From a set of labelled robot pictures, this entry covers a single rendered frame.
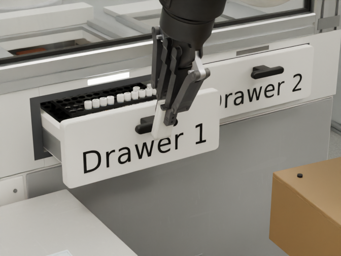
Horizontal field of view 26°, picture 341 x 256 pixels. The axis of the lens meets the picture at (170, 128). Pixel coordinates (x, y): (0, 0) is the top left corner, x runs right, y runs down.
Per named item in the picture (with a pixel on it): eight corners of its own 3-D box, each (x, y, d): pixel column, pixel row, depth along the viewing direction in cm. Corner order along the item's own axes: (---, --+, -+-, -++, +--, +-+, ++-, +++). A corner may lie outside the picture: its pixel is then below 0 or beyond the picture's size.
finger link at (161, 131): (176, 99, 113) (179, 102, 112) (168, 134, 117) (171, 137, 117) (160, 103, 111) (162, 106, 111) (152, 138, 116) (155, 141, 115)
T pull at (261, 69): (284, 73, 143) (284, 66, 142) (253, 80, 139) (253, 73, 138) (272, 68, 145) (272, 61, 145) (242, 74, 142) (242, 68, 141)
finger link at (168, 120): (177, 94, 111) (187, 106, 109) (171, 120, 114) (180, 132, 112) (168, 96, 110) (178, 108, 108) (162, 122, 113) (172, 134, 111)
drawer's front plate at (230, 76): (310, 96, 154) (314, 45, 149) (195, 125, 139) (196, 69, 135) (305, 94, 155) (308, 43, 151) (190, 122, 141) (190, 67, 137)
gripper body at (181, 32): (151, -7, 102) (141, 48, 108) (183, 26, 97) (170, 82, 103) (197, -13, 106) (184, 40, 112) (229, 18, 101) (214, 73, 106)
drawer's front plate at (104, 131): (218, 149, 129) (220, 89, 125) (67, 189, 115) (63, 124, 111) (213, 145, 131) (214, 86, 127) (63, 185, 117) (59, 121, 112)
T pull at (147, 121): (178, 125, 118) (178, 118, 118) (138, 135, 115) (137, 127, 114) (166, 118, 121) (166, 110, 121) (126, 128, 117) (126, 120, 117)
